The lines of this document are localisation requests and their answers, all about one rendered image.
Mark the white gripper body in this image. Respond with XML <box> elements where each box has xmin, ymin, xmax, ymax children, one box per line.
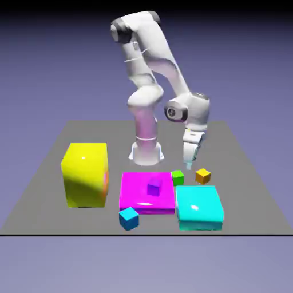
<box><xmin>183</xmin><ymin>141</ymin><xmax>203</xmax><ymax>164</ymax></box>

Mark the small green cube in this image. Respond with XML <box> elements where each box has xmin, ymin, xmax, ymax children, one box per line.
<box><xmin>171</xmin><ymin>169</ymin><xmax>185</xmax><ymax>187</ymax></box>

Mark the small orange cube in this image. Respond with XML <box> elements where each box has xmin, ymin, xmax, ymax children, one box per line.
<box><xmin>195</xmin><ymin>168</ymin><xmax>212</xmax><ymax>185</ymax></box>

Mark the small purple cube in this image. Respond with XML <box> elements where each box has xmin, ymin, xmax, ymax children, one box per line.
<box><xmin>146</xmin><ymin>177</ymin><xmax>163</xmax><ymax>197</ymax></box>

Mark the small blue cube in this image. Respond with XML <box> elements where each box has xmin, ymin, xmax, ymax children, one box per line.
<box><xmin>118</xmin><ymin>207</ymin><xmax>140</xmax><ymax>232</ymax></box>

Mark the large cyan box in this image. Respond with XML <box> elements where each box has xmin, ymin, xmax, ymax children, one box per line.
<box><xmin>175</xmin><ymin>185</ymin><xmax>225</xmax><ymax>231</ymax></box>

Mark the large magenta box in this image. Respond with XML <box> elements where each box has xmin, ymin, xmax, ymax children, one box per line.
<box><xmin>118</xmin><ymin>171</ymin><xmax>176</xmax><ymax>215</ymax></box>

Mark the large yellow box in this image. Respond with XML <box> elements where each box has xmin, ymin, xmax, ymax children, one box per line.
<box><xmin>60</xmin><ymin>142</ymin><xmax>109</xmax><ymax>209</ymax></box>

